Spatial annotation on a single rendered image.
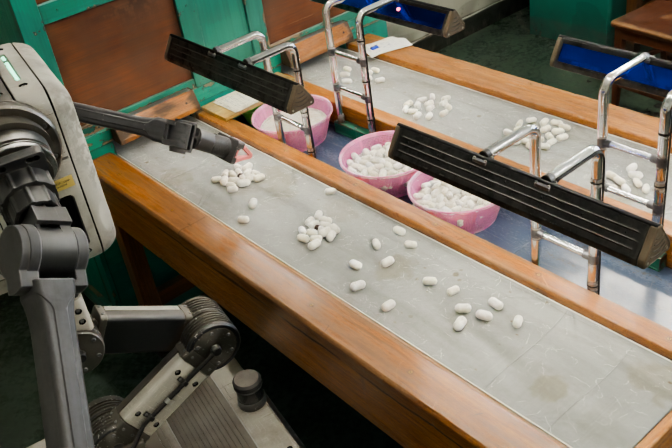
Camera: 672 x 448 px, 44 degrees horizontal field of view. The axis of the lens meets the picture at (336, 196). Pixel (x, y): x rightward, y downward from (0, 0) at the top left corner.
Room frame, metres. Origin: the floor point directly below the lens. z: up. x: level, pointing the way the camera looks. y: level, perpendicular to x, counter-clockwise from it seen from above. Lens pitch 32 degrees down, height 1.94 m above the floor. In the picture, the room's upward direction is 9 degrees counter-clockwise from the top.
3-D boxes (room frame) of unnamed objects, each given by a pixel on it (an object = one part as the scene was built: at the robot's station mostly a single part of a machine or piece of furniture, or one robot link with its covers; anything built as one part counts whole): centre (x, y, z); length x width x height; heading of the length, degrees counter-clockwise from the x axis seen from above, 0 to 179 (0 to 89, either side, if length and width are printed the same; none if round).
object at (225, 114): (2.60, 0.22, 0.77); 0.33 x 0.15 x 0.01; 126
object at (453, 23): (2.44, -0.23, 1.08); 0.62 x 0.08 x 0.07; 36
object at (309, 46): (2.84, -0.02, 0.83); 0.30 x 0.06 x 0.07; 126
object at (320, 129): (2.42, 0.10, 0.72); 0.27 x 0.27 x 0.10
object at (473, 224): (1.83, -0.32, 0.72); 0.27 x 0.27 x 0.10
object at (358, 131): (2.39, -0.17, 0.90); 0.20 x 0.19 x 0.45; 36
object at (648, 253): (1.33, -0.34, 1.08); 0.62 x 0.08 x 0.07; 36
